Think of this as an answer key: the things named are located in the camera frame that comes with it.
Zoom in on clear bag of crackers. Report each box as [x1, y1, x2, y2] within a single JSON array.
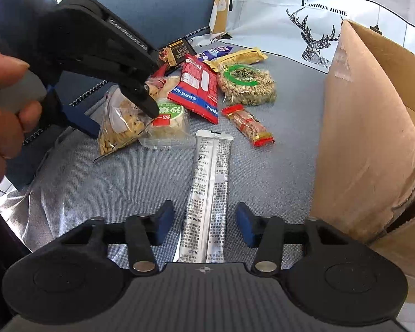
[[94, 85, 153, 163]]

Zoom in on red snack pouch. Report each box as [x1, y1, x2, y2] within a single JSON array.
[[168, 54, 219, 125]]

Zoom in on red-ended clear nut bar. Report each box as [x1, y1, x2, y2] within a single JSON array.
[[222, 104, 275, 147]]

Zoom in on person left hand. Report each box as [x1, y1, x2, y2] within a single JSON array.
[[0, 52, 42, 183]]

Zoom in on round cake green label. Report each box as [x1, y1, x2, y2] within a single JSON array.
[[139, 99, 195, 150]]

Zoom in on black chocolate package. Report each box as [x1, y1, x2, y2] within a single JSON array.
[[159, 38, 196, 68]]

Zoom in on purple chocolate bar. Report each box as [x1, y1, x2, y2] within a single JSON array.
[[195, 46, 232, 61]]

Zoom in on yellow wafer bar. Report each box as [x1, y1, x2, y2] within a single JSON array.
[[204, 47, 268, 73]]

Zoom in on brown cardboard box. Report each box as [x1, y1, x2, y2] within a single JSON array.
[[310, 20, 415, 304]]

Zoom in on deer print sofa cover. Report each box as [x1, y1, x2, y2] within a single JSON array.
[[209, 0, 415, 74]]

